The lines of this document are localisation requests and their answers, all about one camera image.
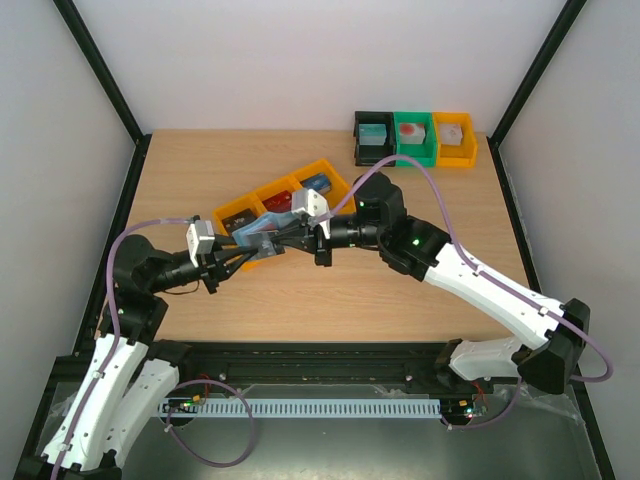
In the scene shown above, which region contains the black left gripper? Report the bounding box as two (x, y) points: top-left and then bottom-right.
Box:
(149, 234), (259, 294)

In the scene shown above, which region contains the grey VIP credit card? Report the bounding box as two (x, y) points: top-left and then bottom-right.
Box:
(252, 237), (285, 261)

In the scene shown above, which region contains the blue card holder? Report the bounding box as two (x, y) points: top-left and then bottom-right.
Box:
(232, 212), (299, 248)

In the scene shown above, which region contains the blue credit card stack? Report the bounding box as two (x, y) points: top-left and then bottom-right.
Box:
(300, 172), (332, 195)

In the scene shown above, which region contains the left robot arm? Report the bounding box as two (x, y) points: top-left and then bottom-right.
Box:
(15, 230), (256, 479)

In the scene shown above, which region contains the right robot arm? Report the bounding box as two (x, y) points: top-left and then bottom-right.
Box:
(273, 172), (590, 394)

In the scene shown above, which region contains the black credit card stack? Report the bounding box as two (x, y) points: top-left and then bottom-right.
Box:
(222, 211), (257, 235)

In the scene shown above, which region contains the red credit card stack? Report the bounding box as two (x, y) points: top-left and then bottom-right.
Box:
(262, 190), (292, 213)

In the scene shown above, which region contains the yellow bin with red cards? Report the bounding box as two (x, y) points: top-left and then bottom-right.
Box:
(253, 175), (302, 213)

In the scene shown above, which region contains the yellow bin with blue cards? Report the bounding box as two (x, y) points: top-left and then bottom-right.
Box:
(291, 158), (351, 208)

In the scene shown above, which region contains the teal card deck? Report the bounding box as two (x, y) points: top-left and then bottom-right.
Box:
(357, 123), (388, 146)

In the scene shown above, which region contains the grey card deck in green bin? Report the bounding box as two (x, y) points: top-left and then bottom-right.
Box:
(398, 122), (426, 145)

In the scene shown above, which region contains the black storage bin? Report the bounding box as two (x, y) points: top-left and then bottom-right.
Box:
(353, 111), (396, 166)

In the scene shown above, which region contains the green storage bin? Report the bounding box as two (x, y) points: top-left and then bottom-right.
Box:
(393, 111), (438, 167)

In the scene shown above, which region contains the orange storage bin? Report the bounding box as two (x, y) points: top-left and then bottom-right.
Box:
(432, 112), (478, 168)

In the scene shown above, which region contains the grey deck in orange bin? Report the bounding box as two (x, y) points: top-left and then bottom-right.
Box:
(438, 122), (464, 147)

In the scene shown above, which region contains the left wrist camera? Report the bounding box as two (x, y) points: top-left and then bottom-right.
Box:
(186, 219), (216, 267)

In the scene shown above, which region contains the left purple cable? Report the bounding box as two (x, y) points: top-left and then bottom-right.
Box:
(49, 215), (256, 480)

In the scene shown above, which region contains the purple cable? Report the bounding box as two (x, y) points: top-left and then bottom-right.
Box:
(49, 215), (256, 480)
(309, 153), (615, 432)

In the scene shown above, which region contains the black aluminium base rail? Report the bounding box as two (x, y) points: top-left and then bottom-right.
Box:
(47, 341), (584, 396)

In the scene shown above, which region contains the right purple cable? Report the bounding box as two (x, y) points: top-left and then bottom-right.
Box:
(309, 153), (615, 432)

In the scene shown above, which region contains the light blue cable duct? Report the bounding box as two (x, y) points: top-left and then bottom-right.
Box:
(157, 398), (441, 419)

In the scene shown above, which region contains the black frame post left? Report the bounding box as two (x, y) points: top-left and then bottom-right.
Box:
(53, 0), (150, 147)

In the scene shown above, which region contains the black frame post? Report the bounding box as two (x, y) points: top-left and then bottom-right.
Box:
(488, 0), (587, 149)
(53, 0), (150, 147)

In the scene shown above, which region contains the black frame post right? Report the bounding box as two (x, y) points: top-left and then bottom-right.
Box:
(488, 0), (587, 149)

